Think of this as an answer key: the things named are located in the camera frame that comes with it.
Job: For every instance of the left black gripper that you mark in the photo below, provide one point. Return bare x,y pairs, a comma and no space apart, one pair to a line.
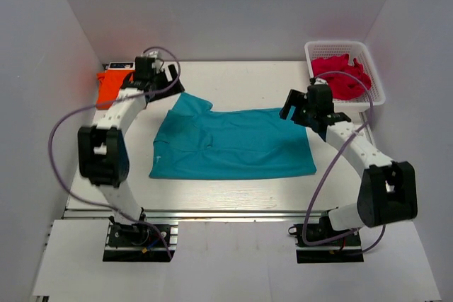
172,87

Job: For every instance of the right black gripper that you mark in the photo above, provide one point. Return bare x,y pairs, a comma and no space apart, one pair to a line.
296,99

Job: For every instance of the teal t-shirt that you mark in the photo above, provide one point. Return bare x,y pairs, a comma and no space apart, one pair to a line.
196,143

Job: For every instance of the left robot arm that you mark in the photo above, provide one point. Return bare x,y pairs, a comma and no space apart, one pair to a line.
103,158

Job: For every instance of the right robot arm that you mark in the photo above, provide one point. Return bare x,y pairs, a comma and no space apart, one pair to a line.
387,192

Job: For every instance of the pink crumpled t-shirt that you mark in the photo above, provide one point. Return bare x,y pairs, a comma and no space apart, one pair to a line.
342,75

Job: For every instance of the orange folded t-shirt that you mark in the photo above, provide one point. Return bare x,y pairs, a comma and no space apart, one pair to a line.
109,85

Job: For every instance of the blue label sticker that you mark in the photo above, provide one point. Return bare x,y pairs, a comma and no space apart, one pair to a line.
121,65

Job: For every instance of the white plastic basket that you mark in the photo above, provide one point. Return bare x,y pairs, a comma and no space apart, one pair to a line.
329,48

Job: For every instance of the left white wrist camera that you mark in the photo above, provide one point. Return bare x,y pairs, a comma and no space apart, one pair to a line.
156,56

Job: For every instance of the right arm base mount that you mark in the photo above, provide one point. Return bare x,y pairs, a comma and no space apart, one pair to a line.
333,250

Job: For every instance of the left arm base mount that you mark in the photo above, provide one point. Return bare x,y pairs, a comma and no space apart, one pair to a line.
138,243

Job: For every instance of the aluminium front rail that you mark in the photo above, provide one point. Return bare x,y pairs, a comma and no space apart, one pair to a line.
220,204

